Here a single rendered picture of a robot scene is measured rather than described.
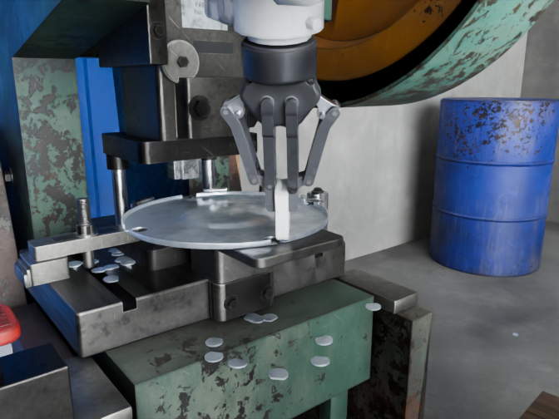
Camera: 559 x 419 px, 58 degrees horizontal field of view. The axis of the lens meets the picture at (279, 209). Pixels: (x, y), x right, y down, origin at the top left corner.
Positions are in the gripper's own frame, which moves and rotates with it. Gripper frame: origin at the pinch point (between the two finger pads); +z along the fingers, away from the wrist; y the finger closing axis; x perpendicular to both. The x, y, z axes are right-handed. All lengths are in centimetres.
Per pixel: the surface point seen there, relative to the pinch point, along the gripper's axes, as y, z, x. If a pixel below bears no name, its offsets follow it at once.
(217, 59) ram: -10.6, -12.1, 19.8
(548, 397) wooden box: 51, 56, 19
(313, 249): 3.8, 3.9, -2.7
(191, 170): -15.7, 4.5, 17.5
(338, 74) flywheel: 7.0, -1.9, 44.6
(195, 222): -12.1, 5.1, 4.0
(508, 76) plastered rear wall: 130, 84, 306
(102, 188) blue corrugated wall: -76, 61, 104
